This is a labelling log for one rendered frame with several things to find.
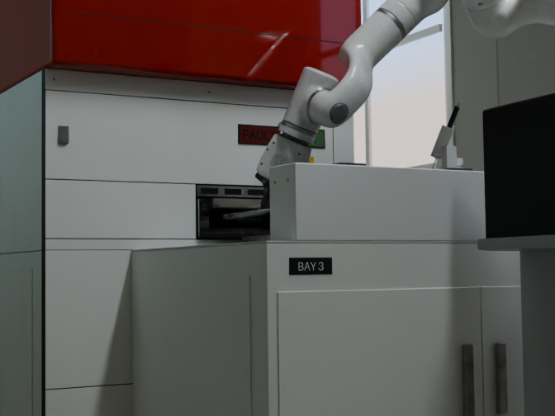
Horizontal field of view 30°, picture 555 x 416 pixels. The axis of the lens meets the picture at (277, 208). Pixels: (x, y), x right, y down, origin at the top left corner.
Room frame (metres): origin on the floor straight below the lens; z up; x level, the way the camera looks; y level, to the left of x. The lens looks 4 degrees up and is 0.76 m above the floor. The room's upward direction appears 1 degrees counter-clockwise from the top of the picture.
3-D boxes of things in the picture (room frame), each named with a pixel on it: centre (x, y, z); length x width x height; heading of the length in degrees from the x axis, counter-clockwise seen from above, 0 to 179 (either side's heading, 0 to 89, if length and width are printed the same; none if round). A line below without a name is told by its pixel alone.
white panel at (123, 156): (2.46, 0.16, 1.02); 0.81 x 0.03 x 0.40; 120
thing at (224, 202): (2.54, 0.00, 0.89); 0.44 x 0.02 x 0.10; 120
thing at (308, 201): (2.01, -0.25, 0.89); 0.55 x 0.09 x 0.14; 120
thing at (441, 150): (2.39, -0.39, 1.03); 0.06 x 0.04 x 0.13; 30
